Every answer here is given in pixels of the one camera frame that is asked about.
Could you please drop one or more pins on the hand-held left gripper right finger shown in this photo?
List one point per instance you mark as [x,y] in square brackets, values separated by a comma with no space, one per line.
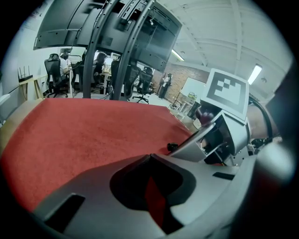
[205,198]

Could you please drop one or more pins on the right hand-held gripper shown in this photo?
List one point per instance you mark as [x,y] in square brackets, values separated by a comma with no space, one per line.
[224,91]

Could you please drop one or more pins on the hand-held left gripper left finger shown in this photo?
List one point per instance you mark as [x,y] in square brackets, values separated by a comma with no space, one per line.
[93,186]

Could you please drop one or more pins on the person's right forearm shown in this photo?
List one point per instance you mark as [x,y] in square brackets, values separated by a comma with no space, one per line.
[255,121]

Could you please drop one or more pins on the black display stand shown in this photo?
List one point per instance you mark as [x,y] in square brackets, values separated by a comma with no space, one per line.
[87,74]

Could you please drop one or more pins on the person's right hand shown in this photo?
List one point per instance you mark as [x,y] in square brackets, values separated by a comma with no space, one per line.
[205,116]

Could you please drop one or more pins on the red cloth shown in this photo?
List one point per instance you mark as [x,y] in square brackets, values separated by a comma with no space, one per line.
[81,130]

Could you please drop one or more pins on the whiteboard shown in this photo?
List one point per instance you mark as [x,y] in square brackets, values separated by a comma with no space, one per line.
[192,85]

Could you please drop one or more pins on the black office chair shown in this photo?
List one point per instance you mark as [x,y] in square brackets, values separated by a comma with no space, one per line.
[146,80]
[134,77]
[52,70]
[79,74]

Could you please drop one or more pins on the ceiling light tube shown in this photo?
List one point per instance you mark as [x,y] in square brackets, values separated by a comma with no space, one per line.
[255,74]
[177,54]

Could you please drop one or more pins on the large black display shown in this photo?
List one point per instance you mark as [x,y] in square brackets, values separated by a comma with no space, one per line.
[60,28]
[161,39]

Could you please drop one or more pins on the wooden stool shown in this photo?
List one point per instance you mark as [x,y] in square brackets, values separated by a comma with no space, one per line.
[38,80]

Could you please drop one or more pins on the black router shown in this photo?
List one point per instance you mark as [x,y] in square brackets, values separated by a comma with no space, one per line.
[25,78]

